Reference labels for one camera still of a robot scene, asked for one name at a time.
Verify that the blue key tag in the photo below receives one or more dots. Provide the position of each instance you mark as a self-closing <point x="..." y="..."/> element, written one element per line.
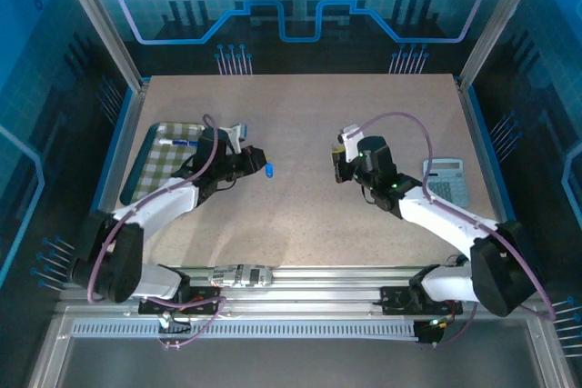
<point x="270" y="170"/>

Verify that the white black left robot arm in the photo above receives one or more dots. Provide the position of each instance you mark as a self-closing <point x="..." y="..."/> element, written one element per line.
<point x="154" y="204"/>

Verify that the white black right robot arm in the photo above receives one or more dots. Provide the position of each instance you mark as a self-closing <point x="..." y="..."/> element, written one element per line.
<point x="445" y="215"/>

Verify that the blue white marker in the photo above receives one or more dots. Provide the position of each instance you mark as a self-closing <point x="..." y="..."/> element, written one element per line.
<point x="179" y="142"/>

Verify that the green checkered cloth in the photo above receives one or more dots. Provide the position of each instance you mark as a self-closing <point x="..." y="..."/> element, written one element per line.
<point x="159" y="165"/>

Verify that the grey calculator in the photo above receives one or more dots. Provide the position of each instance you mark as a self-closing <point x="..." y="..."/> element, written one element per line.
<point x="448" y="181"/>

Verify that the teal tray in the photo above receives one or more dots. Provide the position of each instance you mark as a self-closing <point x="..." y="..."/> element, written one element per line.
<point x="132" y="179"/>

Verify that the white labelled cylinder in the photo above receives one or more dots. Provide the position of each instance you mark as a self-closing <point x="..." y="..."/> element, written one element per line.
<point x="241" y="275"/>

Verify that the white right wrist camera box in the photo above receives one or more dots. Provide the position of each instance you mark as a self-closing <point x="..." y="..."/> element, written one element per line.
<point x="351" y="142"/>

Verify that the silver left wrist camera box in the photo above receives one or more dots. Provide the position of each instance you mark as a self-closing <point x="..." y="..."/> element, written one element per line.
<point x="236" y="133"/>

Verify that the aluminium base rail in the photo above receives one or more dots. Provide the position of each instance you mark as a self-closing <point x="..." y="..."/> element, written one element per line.
<point x="318" y="283"/>

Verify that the aluminium frame post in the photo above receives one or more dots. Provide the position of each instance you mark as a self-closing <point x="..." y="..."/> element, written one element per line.
<point x="97" y="20"/>
<point x="498" y="20"/>

